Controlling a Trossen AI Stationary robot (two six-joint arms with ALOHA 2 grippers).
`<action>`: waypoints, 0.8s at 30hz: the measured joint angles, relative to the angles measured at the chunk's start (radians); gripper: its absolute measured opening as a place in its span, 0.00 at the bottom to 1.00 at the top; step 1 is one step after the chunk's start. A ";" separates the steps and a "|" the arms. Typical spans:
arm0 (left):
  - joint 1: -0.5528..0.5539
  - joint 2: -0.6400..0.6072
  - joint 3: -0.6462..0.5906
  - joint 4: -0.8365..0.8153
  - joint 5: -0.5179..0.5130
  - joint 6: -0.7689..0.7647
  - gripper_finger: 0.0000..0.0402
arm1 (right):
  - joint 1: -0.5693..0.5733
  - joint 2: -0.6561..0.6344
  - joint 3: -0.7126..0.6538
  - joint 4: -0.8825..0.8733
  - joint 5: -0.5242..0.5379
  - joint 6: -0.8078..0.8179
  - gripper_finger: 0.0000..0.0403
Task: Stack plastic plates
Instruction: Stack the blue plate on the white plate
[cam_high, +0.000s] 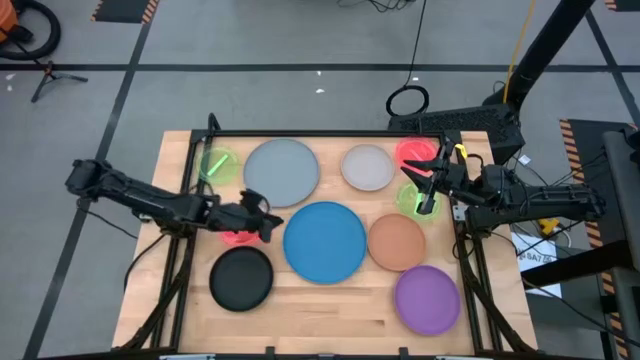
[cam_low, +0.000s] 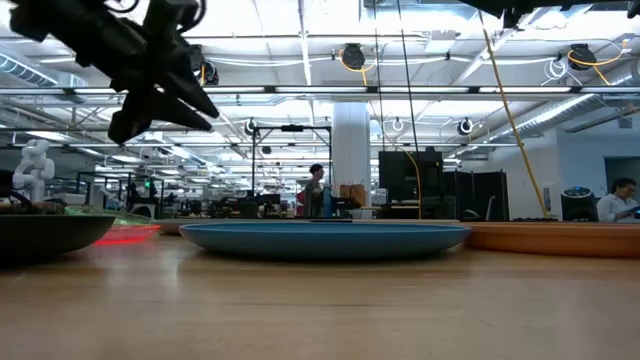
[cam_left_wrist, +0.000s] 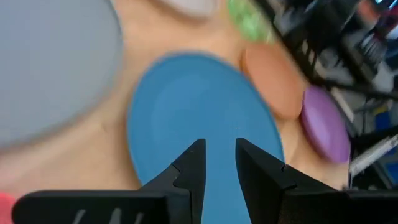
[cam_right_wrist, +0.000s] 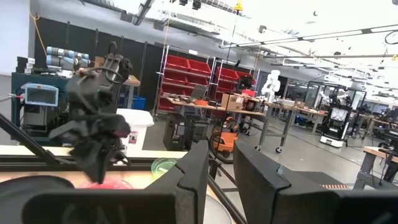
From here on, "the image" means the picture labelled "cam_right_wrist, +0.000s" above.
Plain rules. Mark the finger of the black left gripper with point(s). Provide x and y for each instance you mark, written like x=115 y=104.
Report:
x=84 y=158
x=99 y=165

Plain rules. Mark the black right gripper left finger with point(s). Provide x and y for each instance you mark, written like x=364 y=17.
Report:
x=174 y=202

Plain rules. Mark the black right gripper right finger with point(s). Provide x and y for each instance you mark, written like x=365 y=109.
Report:
x=264 y=193

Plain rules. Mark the red translucent plastic plate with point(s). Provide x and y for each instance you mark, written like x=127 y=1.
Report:
x=109 y=186

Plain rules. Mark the grey plastic plate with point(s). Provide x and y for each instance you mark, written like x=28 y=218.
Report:
x=214 y=211

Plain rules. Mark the black plastic plate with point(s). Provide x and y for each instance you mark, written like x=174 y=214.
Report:
x=31 y=183

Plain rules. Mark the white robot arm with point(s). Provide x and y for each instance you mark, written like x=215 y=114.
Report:
x=271 y=84

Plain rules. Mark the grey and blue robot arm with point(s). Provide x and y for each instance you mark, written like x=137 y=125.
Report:
x=62 y=57

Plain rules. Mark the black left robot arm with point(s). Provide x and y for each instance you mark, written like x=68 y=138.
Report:
x=93 y=90

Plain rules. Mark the white trash bin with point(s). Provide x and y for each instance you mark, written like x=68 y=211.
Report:
x=138 y=121

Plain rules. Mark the hazard-striped black floor mat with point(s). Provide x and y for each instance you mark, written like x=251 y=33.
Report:
x=320 y=180

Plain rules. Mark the blue plastic bin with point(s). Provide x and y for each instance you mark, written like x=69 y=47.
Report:
x=138 y=102

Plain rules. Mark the blue-framed screen pendant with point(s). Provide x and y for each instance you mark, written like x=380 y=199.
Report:
x=41 y=95

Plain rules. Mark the orange shop vacuum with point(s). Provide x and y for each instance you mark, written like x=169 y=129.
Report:
x=225 y=140

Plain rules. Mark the teal metal cabinet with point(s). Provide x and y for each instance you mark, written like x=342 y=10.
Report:
x=18 y=109

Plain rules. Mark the wooden workbench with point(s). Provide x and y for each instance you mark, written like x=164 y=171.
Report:
x=202 y=105
x=295 y=109
x=373 y=155

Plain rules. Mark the brown cardboard box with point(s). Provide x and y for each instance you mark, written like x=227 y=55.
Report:
x=231 y=102

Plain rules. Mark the black mobile robot cart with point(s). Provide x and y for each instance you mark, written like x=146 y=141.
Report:
x=337 y=124

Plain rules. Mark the red bin shelf rack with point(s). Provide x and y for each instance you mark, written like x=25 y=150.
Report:
x=230 y=77
x=183 y=77

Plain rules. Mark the grey laptop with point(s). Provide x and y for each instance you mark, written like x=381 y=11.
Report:
x=198 y=91

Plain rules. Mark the long ceiling light strip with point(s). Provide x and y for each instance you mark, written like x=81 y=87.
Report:
x=311 y=36

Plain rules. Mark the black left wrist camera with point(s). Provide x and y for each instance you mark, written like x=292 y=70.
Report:
x=119 y=126

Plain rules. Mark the black aluminium table frame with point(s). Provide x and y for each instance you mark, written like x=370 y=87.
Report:
x=140 y=163

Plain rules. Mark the black partition wall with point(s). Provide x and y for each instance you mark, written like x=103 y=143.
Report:
x=146 y=68

